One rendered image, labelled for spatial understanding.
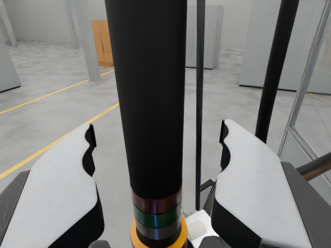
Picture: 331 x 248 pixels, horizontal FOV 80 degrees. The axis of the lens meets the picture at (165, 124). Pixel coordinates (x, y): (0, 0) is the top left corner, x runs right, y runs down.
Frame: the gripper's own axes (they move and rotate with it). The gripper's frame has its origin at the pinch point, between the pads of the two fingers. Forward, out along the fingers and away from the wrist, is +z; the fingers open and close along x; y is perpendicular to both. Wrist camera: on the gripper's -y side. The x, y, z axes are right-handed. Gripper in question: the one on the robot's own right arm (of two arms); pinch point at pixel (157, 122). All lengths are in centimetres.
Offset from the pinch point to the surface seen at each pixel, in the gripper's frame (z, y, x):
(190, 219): 0.8, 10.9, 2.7
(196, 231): -0.5, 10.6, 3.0
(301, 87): 110, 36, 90
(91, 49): 582, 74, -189
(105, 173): 178, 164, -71
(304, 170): 5.6, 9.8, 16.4
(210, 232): -0.5, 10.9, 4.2
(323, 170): 7.1, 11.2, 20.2
